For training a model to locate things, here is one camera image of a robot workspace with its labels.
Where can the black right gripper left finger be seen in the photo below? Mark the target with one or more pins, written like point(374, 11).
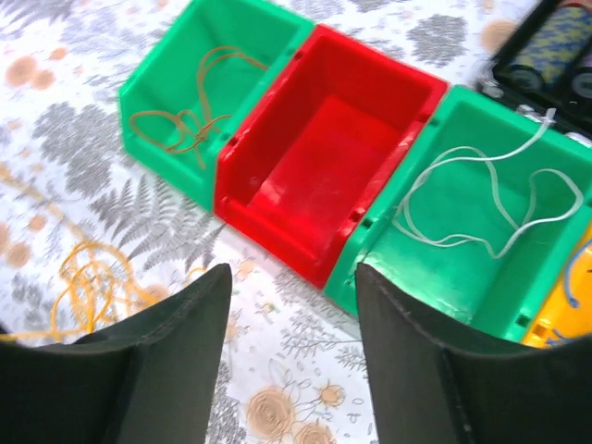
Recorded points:
point(147, 379)

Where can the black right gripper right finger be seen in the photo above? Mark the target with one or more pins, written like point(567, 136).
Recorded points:
point(434, 379)

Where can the yellow plastic bin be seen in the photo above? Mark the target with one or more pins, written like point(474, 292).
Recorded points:
point(566, 314)

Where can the right green plastic bin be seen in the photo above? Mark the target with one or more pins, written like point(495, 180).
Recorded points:
point(478, 219)

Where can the green plastic bin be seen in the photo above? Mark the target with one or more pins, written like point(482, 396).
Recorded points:
point(478, 219)
point(187, 98)

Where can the red plastic bin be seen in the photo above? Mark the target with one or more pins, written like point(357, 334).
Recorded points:
point(303, 168)

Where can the left green plastic bin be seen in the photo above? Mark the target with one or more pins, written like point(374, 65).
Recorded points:
point(187, 98)

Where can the black poker chip case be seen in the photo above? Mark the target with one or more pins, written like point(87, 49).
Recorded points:
point(546, 63)

